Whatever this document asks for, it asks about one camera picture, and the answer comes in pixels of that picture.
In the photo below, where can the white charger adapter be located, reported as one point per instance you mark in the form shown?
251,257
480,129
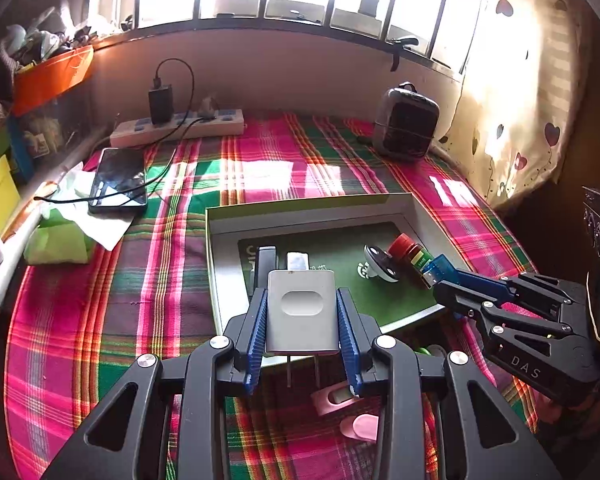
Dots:
302,320

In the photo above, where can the blue box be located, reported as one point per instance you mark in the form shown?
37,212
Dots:
22,155

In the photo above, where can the green cardboard box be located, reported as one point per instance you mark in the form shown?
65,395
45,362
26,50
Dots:
330,210

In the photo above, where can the green tissue pack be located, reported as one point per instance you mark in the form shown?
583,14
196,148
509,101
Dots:
55,245

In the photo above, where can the pink and green plaid blanket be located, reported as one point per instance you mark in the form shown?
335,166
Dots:
155,285

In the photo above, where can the white power strip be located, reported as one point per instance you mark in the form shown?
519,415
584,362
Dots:
225,120

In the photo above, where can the red-lid jar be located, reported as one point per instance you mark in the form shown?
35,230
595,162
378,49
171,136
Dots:
405,247

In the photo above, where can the white rolled sheet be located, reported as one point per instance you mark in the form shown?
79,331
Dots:
10,265

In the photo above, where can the black charger plug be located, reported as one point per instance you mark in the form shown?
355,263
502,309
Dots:
160,105

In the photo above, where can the pink holder with green disc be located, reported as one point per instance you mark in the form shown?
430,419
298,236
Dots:
325,402

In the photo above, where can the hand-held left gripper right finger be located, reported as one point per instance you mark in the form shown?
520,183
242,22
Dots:
347,340

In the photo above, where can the black smartphone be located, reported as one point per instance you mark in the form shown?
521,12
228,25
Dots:
117,180

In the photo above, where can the orange storage box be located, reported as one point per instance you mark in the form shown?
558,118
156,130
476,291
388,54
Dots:
50,77

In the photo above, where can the white plug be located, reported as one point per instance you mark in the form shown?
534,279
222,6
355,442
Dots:
207,106

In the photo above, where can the white tissue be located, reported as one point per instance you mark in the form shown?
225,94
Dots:
100,225

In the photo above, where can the pink plastic case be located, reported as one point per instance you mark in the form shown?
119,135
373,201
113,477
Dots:
360,427

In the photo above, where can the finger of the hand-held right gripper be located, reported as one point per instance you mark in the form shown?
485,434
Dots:
460,300
480,282

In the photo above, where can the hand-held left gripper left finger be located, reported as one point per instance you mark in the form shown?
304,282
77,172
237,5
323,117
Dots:
255,330

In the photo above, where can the cream heart-print curtain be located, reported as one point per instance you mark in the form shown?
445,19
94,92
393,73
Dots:
520,85

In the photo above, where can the black remote control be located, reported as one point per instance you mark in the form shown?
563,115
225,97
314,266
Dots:
266,265

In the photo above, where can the blue glitter usb drive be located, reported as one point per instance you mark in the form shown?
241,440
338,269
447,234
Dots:
440,265

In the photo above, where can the pile of clutter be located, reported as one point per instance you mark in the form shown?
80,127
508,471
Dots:
35,35

